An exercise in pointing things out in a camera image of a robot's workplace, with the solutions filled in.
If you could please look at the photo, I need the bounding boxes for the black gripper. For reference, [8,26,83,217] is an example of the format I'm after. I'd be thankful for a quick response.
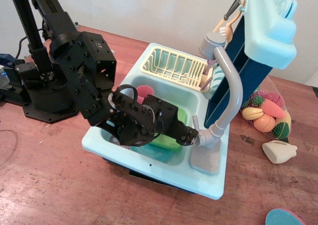
[100,84,198,146]

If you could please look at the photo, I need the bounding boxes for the grey faucet lever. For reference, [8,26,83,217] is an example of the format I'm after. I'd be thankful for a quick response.
[192,115,200,132]

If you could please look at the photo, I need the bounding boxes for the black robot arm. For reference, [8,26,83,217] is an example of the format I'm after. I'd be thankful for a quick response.
[35,0,198,147]

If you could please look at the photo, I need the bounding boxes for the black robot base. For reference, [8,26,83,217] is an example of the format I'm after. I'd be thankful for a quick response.
[14,53,85,124]

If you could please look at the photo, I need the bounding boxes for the green square plate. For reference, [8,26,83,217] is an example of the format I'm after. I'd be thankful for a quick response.
[151,108,188,151]

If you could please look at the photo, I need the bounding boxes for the grey toy faucet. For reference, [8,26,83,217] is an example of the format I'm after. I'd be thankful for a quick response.
[193,32,242,148]

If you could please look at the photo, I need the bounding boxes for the teal round plate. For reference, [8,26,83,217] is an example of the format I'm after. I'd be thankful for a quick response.
[130,144,173,163]

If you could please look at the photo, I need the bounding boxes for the light blue toy sink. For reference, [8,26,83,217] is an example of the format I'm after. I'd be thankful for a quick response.
[81,42,231,201]

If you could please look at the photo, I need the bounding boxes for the pink round plate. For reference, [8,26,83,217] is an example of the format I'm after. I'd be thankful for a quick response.
[136,85,154,105]

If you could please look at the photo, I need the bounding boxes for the cream dish rack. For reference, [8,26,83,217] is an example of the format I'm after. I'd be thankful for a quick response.
[140,46,213,92]

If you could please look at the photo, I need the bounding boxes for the brown toy utensil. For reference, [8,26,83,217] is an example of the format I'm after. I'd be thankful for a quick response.
[109,136,130,150]

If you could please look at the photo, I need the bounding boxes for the purple cutlery in holder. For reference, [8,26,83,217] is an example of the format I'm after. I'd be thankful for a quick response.
[200,59,216,91]

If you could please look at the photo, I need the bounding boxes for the net bag of toy food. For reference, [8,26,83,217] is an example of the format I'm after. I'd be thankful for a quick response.
[240,77,292,140]

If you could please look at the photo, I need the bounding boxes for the dark blue back panel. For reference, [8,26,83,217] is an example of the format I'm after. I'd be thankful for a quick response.
[204,17,272,129]

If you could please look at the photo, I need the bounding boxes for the cream toy jug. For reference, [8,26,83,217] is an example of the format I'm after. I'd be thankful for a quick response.
[262,140,298,164]

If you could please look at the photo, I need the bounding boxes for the orange toy brush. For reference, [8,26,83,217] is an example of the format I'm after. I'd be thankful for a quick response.
[213,7,244,43]

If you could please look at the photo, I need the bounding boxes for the blue plate with pink rim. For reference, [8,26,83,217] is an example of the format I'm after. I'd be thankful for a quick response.
[265,208,305,225]

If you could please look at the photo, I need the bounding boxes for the light blue shelf top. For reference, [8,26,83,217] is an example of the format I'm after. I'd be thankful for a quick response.
[244,0,298,70]

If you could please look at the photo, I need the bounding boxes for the black hanging hook utensil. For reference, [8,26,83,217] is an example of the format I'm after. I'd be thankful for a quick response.
[223,0,245,21]

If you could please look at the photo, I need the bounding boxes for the blue black device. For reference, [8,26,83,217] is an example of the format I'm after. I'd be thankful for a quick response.
[0,54,31,106]

